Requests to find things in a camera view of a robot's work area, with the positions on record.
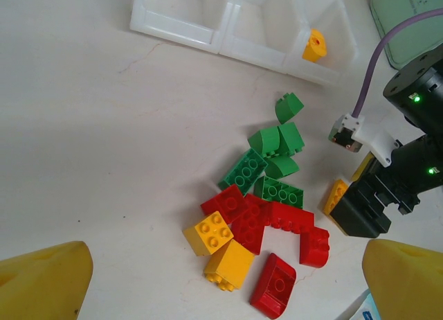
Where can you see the red curved lego brick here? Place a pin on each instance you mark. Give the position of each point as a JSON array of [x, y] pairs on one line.
[[273, 289], [313, 247]]

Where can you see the yellow square lego brick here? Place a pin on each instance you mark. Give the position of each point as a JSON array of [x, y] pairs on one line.
[[230, 264], [207, 233]]

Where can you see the yellow curved lego brick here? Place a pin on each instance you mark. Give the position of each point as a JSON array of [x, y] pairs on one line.
[[314, 45]]

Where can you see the blue and white snack package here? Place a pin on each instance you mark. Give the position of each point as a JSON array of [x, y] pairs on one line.
[[363, 311]]

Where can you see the mint green zipper case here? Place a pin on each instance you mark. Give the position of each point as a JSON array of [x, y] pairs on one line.
[[398, 18]]

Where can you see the green long lego brick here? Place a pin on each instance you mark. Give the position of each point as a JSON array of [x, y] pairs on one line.
[[282, 193], [244, 171]]

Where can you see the red square lego brick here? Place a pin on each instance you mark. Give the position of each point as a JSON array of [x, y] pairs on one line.
[[225, 202]]

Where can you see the red long lego brick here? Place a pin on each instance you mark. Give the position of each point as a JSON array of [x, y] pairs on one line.
[[250, 226]]

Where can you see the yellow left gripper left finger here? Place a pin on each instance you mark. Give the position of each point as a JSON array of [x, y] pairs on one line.
[[45, 282]]

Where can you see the white translucent compartment container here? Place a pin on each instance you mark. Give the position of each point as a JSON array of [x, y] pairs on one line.
[[256, 32]]

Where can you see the green curved lego brick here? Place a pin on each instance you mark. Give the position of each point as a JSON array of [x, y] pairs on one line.
[[289, 107], [282, 167], [263, 140], [291, 138]]

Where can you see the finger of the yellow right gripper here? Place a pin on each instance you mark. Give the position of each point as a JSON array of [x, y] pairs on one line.
[[335, 198], [362, 167]]

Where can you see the red arch lego brick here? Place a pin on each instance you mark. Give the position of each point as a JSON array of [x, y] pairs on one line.
[[290, 216]]

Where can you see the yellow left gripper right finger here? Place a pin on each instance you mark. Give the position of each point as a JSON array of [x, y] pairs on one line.
[[408, 285]]

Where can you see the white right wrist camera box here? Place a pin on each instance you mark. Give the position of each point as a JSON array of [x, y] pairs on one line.
[[370, 136]]

